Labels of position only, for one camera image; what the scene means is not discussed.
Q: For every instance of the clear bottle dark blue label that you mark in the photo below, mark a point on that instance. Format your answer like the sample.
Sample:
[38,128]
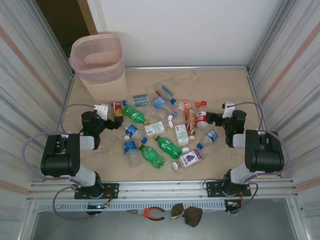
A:
[212,135]

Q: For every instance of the red yellow label bottle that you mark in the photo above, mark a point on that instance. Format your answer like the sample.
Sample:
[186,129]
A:
[116,106]

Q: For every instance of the green plastic soda bottle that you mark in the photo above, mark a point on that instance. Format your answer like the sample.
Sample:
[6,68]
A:
[133,115]
[152,157]
[168,147]

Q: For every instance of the small clear bottle cyan label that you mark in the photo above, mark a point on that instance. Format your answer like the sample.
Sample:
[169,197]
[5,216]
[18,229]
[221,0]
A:
[131,130]

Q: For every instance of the brown orange label bottle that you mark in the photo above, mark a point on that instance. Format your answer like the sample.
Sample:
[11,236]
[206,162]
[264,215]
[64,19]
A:
[190,122]

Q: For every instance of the blue label bottle white cap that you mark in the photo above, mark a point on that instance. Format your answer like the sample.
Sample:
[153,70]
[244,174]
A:
[130,147]

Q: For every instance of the purple grape label bottle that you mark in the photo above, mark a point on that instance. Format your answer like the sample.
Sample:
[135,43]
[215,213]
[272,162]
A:
[190,157]

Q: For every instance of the crushed clear bottle white cap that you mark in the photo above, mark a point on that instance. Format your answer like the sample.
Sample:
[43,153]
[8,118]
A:
[160,113]

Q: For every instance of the crushed clear bottle blue strip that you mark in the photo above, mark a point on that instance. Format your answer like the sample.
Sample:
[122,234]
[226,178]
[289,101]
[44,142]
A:
[165,89]

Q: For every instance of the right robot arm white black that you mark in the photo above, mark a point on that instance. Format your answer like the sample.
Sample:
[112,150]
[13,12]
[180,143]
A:
[265,152]

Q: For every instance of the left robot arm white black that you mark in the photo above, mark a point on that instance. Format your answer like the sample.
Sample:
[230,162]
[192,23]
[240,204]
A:
[60,155]

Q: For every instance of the beige ribbed plastic bin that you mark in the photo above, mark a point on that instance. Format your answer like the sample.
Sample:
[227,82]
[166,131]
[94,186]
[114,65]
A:
[110,87]

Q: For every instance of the translucent pink bin liner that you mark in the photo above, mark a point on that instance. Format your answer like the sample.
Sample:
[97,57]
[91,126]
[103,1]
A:
[100,75]

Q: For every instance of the clear bottle grey blue label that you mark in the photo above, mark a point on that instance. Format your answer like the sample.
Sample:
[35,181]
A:
[140,99]

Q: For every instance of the small black controller board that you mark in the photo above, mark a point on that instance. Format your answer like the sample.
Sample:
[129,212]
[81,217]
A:
[232,205]
[96,206]

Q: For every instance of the brown cloth bundle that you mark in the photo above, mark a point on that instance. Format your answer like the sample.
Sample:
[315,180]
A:
[192,216]

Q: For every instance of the brown wooden door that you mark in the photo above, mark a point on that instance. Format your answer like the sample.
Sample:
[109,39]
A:
[65,15]

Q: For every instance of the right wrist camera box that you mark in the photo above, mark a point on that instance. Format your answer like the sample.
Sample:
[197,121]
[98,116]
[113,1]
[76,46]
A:
[228,111]

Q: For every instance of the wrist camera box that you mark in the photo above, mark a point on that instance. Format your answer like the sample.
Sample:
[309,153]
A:
[228,111]
[102,110]

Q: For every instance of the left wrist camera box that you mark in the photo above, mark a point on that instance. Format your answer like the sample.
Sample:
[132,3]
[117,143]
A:
[102,110]

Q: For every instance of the aluminium frame rail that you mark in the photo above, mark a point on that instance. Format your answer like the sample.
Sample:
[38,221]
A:
[68,95]
[252,86]
[187,68]

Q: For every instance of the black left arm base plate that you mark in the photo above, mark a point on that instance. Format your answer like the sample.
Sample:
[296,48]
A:
[112,191]

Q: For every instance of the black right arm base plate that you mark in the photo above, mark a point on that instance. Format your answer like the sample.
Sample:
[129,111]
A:
[212,188]

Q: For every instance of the wide aluminium mounting rail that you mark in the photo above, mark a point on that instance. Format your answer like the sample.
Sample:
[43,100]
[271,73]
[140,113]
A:
[160,191]

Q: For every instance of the aluminium corner post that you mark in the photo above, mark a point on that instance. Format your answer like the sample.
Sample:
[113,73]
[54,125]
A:
[47,27]
[268,37]

